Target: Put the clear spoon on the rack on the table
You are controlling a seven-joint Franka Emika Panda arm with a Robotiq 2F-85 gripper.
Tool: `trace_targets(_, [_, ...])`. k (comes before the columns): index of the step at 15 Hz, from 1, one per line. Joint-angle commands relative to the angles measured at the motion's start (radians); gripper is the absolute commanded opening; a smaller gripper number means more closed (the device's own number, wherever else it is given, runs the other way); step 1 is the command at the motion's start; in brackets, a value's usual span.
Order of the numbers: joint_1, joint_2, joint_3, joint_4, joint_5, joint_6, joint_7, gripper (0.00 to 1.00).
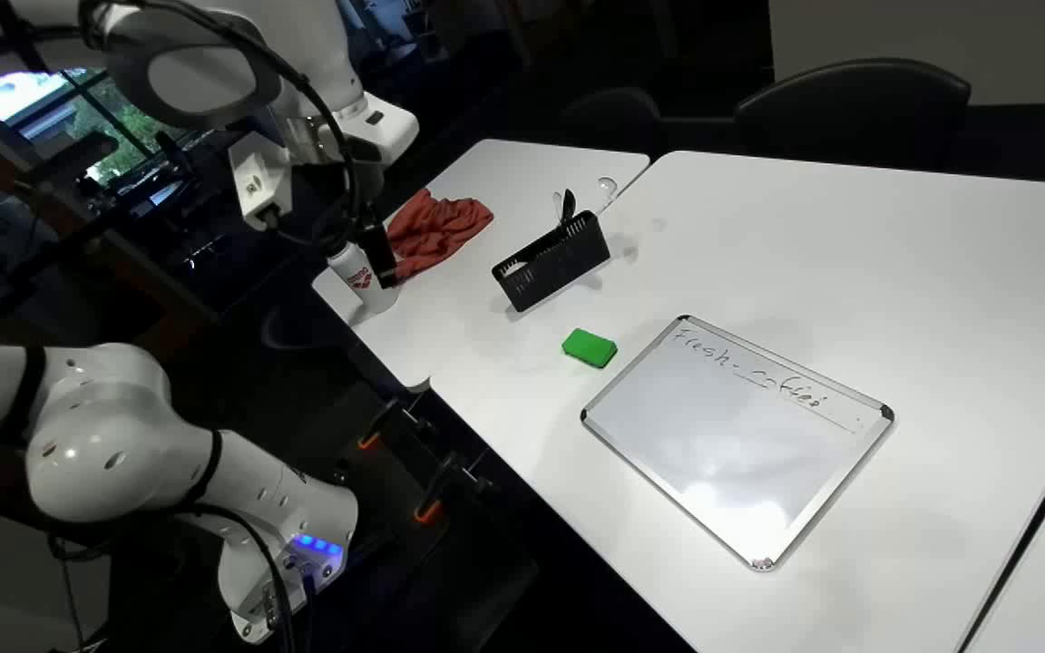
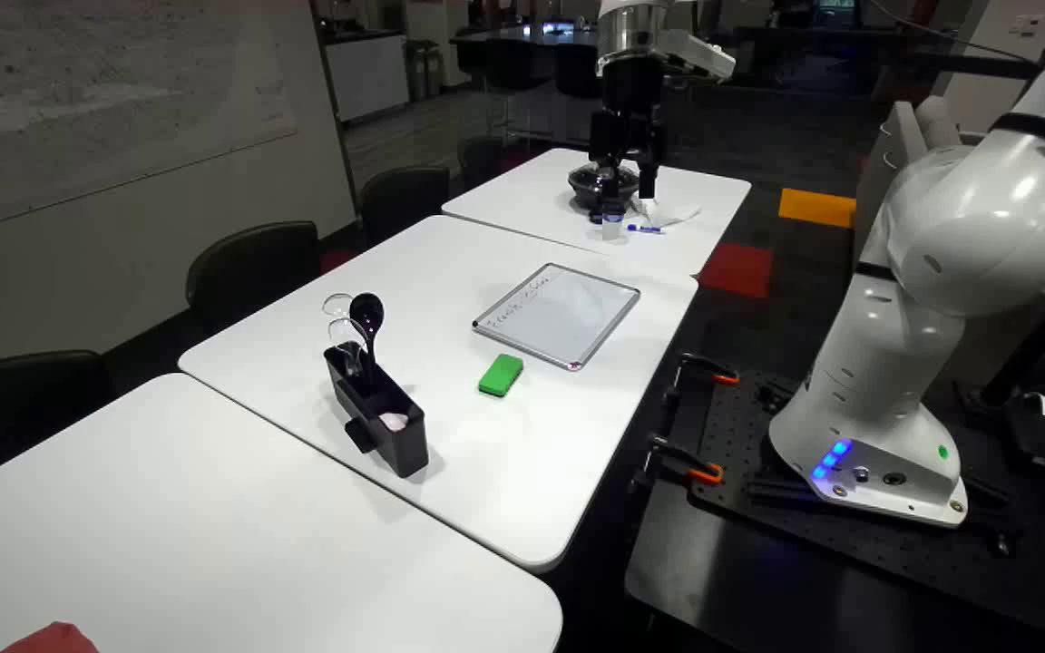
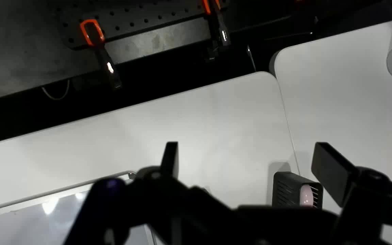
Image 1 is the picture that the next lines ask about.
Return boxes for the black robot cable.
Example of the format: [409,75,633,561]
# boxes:
[0,0,369,262]

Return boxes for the green block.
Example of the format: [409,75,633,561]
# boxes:
[559,322,620,375]

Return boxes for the red cloth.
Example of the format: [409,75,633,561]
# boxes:
[380,186,498,288]

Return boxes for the clear plastic spoon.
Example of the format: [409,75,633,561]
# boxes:
[590,169,627,235]

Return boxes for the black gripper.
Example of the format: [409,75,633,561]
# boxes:
[325,147,402,289]

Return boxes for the bright computer monitor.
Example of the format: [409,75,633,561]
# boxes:
[0,64,190,187]

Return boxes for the silver framed whiteboard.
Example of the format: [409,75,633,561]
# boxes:
[576,312,900,573]

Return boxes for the small black office chair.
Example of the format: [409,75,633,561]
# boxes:
[556,79,677,156]

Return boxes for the black clamp with orange handle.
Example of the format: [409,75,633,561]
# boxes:
[409,451,493,531]
[351,376,437,461]

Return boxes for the white cup with red mark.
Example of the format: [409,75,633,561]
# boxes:
[325,239,385,318]

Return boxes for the large black office chair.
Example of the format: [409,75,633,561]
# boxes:
[730,56,978,175]

